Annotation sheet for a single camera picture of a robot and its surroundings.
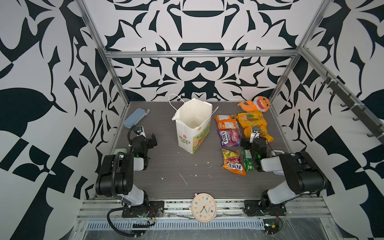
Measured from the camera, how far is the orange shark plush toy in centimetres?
111

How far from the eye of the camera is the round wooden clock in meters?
0.71

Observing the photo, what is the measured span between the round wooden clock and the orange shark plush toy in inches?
26.7
